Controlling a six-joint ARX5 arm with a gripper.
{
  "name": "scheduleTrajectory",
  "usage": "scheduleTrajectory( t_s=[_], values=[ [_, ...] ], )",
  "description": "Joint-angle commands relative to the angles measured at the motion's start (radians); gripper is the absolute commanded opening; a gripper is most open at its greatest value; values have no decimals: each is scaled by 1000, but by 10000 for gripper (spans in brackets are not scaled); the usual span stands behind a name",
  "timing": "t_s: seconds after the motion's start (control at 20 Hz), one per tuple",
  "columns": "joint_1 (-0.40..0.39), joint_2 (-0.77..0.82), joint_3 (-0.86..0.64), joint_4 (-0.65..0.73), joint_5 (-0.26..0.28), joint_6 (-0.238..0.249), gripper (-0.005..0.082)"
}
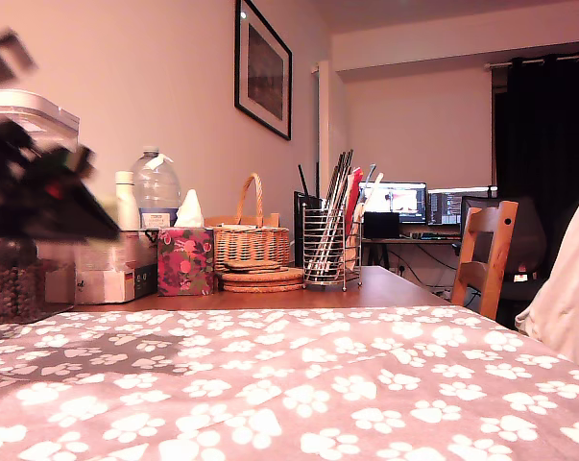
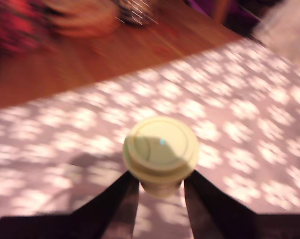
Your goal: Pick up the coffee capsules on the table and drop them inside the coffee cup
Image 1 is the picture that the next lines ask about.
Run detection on brown coffee beans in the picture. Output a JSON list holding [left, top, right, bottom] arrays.
[[0, 261, 77, 323]]

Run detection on white slim bottle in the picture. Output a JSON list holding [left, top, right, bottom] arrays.
[[114, 171, 142, 231]]

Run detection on computer monitor bright picture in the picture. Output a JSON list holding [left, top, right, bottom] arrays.
[[358, 181, 428, 225]]

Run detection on red flat utensil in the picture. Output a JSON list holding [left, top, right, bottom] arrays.
[[344, 166, 366, 231]]

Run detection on silver and white carton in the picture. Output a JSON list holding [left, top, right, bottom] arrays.
[[75, 229, 159, 304]]

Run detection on black round scoop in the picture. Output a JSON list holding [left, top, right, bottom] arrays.
[[0, 237, 39, 268]]

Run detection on wicker basket with handle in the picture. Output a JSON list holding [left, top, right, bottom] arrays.
[[204, 172, 292, 268]]

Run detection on grey paw print cloth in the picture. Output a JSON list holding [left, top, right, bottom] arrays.
[[0, 306, 579, 461]]

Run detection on pale wooden utensil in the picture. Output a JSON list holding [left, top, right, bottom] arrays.
[[358, 172, 385, 222]]

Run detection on clear plastic storage container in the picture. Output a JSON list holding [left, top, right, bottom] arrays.
[[0, 88, 83, 326]]

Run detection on large clear water bottle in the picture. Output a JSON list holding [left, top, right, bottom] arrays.
[[131, 146, 183, 228]]

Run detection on floral tissue box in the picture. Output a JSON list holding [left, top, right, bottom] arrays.
[[157, 226, 217, 297]]

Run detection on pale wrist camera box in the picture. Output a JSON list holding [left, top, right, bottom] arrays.
[[0, 28, 38, 92]]

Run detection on wooden computer desk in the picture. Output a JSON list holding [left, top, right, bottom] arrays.
[[360, 233, 463, 270]]

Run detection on computer monitor dark text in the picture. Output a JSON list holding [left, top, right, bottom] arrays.
[[427, 186, 499, 227]]

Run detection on chrome wire utensil rack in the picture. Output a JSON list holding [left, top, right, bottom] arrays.
[[302, 204, 364, 293]]

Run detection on black framed picture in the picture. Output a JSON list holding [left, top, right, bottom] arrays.
[[233, 0, 294, 142]]

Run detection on wooden chair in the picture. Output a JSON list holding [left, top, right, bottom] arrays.
[[450, 200, 519, 322]]

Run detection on dark curtain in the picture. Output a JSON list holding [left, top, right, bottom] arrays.
[[493, 50, 579, 289]]

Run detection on black router with antennas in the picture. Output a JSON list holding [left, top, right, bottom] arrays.
[[293, 162, 326, 268]]

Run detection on slim dark metal utensil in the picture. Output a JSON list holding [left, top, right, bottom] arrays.
[[317, 152, 348, 284], [325, 148, 355, 284]]

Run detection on pale draped blanket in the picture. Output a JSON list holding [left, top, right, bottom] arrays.
[[514, 189, 579, 374]]

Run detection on square cork coaster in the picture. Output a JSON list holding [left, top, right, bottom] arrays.
[[224, 259, 281, 269], [223, 264, 283, 274]]

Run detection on round cork trivet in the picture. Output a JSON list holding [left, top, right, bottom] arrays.
[[220, 267, 305, 284], [223, 280, 304, 293]]

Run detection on white tissue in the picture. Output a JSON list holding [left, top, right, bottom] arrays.
[[173, 188, 206, 230]]

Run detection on small black box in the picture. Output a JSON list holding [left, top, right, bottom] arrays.
[[363, 211, 400, 240]]

